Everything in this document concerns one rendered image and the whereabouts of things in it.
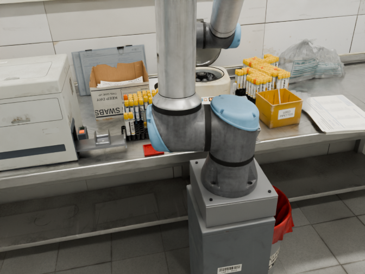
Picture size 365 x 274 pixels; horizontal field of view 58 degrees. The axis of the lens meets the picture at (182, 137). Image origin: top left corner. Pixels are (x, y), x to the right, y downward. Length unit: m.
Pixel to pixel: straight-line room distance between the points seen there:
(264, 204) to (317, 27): 1.27
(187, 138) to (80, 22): 1.04
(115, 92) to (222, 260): 0.78
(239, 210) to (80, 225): 1.13
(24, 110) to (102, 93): 0.38
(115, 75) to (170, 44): 0.98
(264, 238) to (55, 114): 0.72
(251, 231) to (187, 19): 0.56
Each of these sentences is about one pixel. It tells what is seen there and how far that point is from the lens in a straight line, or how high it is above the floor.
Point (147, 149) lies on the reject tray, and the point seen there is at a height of 0.88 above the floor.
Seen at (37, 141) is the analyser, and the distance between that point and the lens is 1.17.
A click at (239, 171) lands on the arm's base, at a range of 0.83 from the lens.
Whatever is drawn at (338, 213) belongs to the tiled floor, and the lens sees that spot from 2.35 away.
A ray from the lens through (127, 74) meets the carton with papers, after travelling 1.66.
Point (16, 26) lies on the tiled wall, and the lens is 1.72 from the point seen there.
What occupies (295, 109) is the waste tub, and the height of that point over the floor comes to 0.94.
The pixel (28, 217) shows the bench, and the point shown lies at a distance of 2.01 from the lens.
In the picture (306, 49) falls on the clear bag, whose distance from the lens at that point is 1.80.
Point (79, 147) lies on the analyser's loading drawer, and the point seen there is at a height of 0.91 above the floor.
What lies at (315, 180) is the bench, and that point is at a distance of 2.12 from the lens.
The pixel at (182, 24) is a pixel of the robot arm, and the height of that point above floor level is 1.37.
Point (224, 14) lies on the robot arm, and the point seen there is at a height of 1.35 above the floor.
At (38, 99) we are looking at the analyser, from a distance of 1.11.
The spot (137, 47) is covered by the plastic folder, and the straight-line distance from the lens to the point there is 1.68.
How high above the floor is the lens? 1.51
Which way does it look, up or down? 31 degrees down
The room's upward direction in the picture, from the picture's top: 3 degrees counter-clockwise
